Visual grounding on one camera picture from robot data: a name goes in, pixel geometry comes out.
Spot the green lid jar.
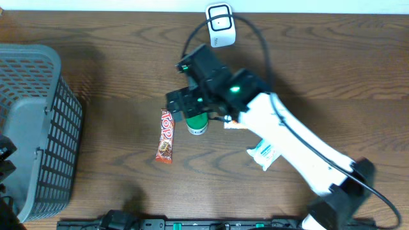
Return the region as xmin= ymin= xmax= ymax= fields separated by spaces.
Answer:
xmin=186 ymin=113 xmax=208 ymax=135

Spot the red Top chocolate bar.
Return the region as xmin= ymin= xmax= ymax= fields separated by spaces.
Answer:
xmin=155 ymin=109 xmax=174 ymax=164

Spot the white wet wipes pack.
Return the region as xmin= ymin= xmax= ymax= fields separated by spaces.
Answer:
xmin=246 ymin=139 xmax=281 ymax=171

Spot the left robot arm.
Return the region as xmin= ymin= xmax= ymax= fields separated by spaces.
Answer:
xmin=1 ymin=135 xmax=26 ymax=230

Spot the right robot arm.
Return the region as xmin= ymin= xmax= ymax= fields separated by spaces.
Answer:
xmin=166 ymin=44 xmax=375 ymax=229

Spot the white barcode scanner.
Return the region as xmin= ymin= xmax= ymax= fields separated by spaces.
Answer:
xmin=205 ymin=3 xmax=236 ymax=48

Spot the orange snack packet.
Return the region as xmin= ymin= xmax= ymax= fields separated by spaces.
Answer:
xmin=224 ymin=120 xmax=247 ymax=130

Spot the grey plastic basket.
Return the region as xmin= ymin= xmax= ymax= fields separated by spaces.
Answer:
xmin=1 ymin=43 xmax=83 ymax=222

